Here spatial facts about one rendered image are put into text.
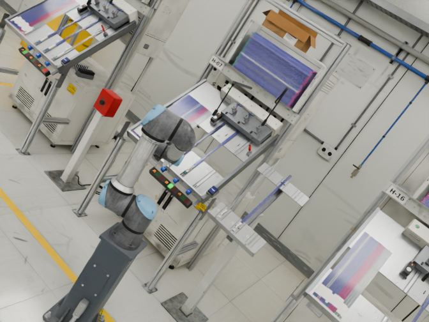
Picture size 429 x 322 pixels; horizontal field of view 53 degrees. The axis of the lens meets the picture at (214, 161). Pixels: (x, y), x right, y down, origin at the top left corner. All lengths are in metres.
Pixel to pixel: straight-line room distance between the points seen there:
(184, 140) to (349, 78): 2.67
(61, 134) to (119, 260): 1.84
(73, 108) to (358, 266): 2.39
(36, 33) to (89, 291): 2.10
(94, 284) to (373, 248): 1.50
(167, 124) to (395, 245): 1.51
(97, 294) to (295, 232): 2.63
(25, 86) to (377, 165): 3.17
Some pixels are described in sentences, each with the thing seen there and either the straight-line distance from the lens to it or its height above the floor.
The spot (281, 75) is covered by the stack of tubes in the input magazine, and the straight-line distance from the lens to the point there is 2.82.
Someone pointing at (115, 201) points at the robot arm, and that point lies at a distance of 1.95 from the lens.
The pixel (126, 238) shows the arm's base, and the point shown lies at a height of 0.60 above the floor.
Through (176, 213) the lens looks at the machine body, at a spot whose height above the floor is 0.37.
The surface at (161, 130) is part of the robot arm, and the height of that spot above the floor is 1.12.
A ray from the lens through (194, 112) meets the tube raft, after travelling 2.89.
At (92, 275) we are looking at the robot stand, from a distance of 2.14.
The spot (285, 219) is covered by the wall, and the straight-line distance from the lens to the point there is 4.41.
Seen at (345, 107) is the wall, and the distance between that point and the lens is 4.23.
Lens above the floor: 1.66
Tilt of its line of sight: 17 degrees down
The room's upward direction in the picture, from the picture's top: 34 degrees clockwise
